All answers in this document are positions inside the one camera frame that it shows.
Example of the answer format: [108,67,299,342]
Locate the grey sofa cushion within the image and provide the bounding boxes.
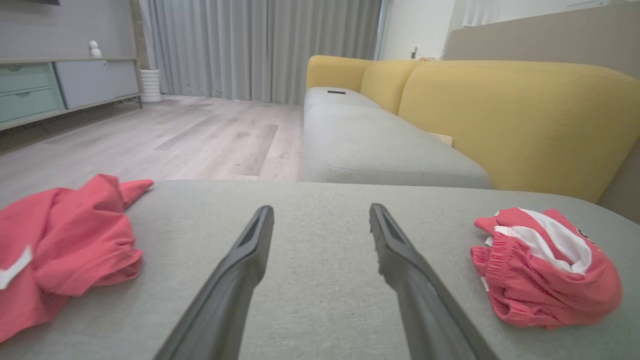
[0,180,640,360]

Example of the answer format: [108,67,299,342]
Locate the grey back cushion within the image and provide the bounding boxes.
[301,55,640,205]

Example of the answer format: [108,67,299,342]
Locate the red white basketball jersey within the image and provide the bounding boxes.
[0,173,155,343]

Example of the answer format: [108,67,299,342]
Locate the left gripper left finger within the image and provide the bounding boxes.
[154,205,275,360]

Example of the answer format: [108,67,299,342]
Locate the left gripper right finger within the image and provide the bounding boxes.
[369,203,501,360]

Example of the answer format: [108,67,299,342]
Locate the white ribbed vase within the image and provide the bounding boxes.
[140,69,163,104]

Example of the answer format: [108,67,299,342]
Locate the low cabinet with green drawers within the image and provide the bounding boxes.
[0,56,143,132]

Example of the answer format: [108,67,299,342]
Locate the grey curtain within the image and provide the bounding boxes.
[139,0,383,105]

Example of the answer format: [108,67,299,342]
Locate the red white shorts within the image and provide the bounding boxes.
[470,207,624,329]

